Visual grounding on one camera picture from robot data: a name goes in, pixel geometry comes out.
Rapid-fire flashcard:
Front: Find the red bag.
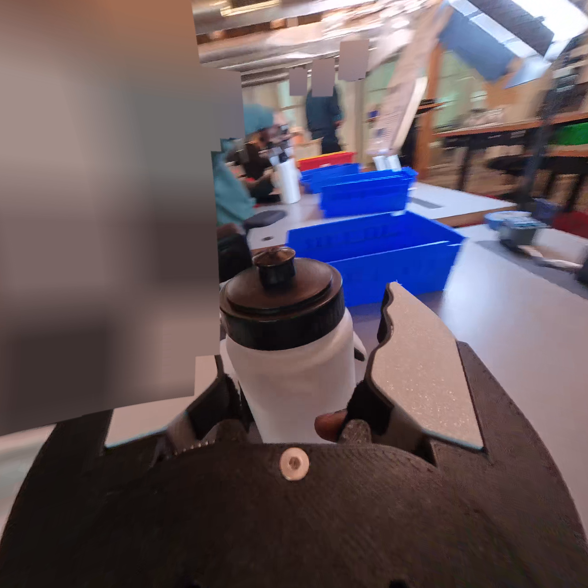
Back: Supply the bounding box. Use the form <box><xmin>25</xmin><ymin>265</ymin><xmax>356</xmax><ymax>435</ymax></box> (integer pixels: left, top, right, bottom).
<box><xmin>553</xmin><ymin>211</ymin><xmax>588</xmax><ymax>237</ymax></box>

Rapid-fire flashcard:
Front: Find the red plastic bin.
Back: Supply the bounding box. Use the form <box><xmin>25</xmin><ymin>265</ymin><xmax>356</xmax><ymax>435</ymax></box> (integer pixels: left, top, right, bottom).
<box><xmin>298</xmin><ymin>152</ymin><xmax>358</xmax><ymax>172</ymax></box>

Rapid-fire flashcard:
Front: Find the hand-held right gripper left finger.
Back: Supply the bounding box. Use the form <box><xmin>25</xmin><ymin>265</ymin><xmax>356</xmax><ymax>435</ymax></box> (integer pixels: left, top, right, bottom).
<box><xmin>104</xmin><ymin>354</ymin><xmax>243</xmax><ymax>454</ymax></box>

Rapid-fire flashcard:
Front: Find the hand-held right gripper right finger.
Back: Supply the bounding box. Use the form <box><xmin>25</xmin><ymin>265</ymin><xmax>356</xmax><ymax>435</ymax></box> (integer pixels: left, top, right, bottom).
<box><xmin>364</xmin><ymin>281</ymin><xmax>485</xmax><ymax>455</ymax></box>

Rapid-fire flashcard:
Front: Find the green plastic bin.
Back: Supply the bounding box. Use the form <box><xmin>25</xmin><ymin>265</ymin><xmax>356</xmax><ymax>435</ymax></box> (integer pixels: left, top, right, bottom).
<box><xmin>549</xmin><ymin>122</ymin><xmax>588</xmax><ymax>145</ymax></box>

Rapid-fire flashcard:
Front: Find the white cable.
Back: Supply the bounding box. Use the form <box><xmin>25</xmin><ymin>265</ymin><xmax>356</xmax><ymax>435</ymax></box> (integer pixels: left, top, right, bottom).
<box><xmin>519</xmin><ymin>246</ymin><xmax>584</xmax><ymax>271</ymax></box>

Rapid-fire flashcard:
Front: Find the black light stand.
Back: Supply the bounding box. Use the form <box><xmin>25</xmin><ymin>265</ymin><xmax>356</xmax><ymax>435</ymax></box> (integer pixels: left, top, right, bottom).
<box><xmin>519</xmin><ymin>69</ymin><xmax>579</xmax><ymax>212</ymax></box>

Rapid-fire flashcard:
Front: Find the wooden office desk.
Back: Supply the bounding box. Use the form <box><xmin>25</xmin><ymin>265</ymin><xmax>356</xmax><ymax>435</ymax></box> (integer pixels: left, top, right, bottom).
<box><xmin>434</xmin><ymin>112</ymin><xmax>588</xmax><ymax>189</ymax></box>

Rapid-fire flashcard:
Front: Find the black bottle lid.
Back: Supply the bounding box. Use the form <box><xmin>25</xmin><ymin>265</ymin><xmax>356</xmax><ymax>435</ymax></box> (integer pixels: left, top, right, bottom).
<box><xmin>219</xmin><ymin>247</ymin><xmax>345</xmax><ymax>351</ymax></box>

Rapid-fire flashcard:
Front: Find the LED light panel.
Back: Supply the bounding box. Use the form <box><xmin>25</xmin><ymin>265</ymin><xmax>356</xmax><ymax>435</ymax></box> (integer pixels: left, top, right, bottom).
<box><xmin>436</xmin><ymin>0</ymin><xmax>570</xmax><ymax>88</ymax></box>

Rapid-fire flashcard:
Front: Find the blue plastic bin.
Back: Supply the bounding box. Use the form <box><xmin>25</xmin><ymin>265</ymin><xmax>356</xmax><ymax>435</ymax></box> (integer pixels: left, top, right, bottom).
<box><xmin>318</xmin><ymin>168</ymin><xmax>419</xmax><ymax>219</ymax></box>
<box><xmin>286</xmin><ymin>212</ymin><xmax>467</xmax><ymax>307</ymax></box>
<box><xmin>301</xmin><ymin>163</ymin><xmax>361</xmax><ymax>194</ymax></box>

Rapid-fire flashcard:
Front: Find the white plastic bottle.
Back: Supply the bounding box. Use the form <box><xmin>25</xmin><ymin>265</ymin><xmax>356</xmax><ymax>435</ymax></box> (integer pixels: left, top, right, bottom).
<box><xmin>220</xmin><ymin>308</ymin><xmax>359</xmax><ymax>444</ymax></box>
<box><xmin>276</xmin><ymin>158</ymin><xmax>301</xmax><ymax>204</ymax></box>

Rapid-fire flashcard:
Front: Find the blue tape roll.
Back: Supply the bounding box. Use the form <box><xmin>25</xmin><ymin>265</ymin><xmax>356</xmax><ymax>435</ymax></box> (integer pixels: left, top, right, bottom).
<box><xmin>484</xmin><ymin>211</ymin><xmax>533</xmax><ymax>230</ymax></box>

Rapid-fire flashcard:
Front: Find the grey charger case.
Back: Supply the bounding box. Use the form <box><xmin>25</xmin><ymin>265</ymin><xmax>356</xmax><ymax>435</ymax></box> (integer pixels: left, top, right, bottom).
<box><xmin>498</xmin><ymin>218</ymin><xmax>547</xmax><ymax>249</ymax></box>

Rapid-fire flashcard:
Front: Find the wooden instruction board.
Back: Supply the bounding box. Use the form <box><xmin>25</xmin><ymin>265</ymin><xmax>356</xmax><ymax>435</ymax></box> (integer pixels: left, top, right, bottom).
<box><xmin>365</xmin><ymin>9</ymin><xmax>453</xmax><ymax>157</ymax></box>

